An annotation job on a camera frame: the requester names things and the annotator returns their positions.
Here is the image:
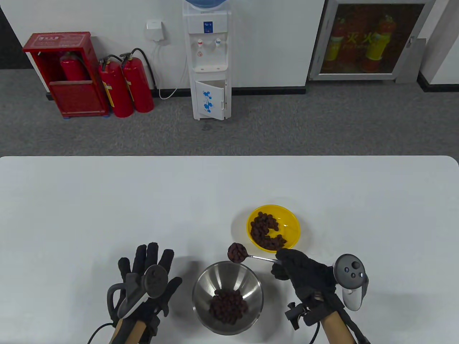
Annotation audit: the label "white water dispenser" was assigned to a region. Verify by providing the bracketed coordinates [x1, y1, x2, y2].
[183, 4, 232, 121]

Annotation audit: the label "yellow plastic bowl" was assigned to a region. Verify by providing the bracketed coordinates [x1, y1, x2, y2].
[246, 205, 301, 253]

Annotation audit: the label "red fire extinguisher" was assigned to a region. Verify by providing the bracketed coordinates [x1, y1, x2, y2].
[99, 55, 134, 118]
[60, 52, 88, 82]
[120, 48, 156, 114]

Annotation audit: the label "heap of dry cranberries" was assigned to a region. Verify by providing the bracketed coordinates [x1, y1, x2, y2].
[209, 290, 249, 325]

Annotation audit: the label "white power cable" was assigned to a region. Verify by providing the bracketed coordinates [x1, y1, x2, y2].
[153, 40, 189, 100]

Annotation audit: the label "person's left forearm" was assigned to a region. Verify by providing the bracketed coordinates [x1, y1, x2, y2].
[108, 317, 147, 344]

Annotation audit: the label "black forearm strap unit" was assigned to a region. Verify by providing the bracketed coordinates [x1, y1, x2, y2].
[339, 308, 370, 344]

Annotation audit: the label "person's right hand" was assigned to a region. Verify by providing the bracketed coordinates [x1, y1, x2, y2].
[271, 248, 345, 312]

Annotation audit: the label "brown cereal pieces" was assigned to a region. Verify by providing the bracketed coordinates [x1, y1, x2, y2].
[250, 211, 287, 250]

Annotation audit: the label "grey tracking controller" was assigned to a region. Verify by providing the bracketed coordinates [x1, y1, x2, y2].
[107, 264, 169, 319]
[333, 254, 369, 311]

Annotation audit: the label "white wall box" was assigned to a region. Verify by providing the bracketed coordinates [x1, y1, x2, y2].
[146, 21, 165, 42]

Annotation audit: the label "black glove cable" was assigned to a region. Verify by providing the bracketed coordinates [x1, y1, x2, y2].
[87, 322, 115, 344]

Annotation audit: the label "red fire extinguisher cabinet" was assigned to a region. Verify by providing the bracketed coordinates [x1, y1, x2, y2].
[23, 32, 110, 119]

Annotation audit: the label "spoonful of dry cranberries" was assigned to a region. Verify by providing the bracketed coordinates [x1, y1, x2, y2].
[227, 243, 247, 263]

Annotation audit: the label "steel spoon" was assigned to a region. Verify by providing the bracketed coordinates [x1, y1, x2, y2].
[227, 243, 284, 264]

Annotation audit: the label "blue water bottle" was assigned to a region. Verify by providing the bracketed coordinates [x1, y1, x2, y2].
[184, 0, 230, 10]

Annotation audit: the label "person's left hand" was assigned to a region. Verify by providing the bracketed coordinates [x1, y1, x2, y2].
[108, 243, 183, 335]

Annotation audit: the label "steel mixing bowl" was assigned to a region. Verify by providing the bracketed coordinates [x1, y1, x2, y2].
[192, 261, 264, 336]

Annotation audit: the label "grey glass-door fire cabinet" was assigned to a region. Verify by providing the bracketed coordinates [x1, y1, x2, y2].
[308, 0, 437, 85]

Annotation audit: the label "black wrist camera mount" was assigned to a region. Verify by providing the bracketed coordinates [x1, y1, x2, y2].
[139, 314, 160, 344]
[285, 302, 309, 331]

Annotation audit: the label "person's right forearm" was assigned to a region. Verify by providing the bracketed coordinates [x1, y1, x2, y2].
[319, 310, 354, 344]

